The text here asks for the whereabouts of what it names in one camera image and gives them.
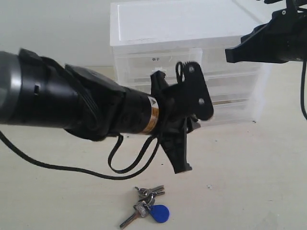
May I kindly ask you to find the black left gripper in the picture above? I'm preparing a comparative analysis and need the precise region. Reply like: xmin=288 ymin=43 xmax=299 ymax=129
xmin=150 ymin=61 xmax=214 ymax=174

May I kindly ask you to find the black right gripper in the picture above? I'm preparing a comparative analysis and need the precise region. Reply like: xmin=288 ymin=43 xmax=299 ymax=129
xmin=225 ymin=0 xmax=307 ymax=64

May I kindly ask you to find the key bunch with blue fob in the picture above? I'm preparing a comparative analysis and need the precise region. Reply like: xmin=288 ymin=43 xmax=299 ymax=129
xmin=119 ymin=185 xmax=170 ymax=230

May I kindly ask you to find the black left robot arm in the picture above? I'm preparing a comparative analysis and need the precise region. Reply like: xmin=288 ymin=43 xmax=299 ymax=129
xmin=0 ymin=49 xmax=214 ymax=180

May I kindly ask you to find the white translucent drawer cabinet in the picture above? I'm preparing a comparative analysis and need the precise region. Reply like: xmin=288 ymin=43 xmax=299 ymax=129
xmin=110 ymin=0 xmax=271 ymax=125

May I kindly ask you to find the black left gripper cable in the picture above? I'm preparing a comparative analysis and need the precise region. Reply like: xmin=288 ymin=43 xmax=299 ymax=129
xmin=0 ymin=61 xmax=190 ymax=180

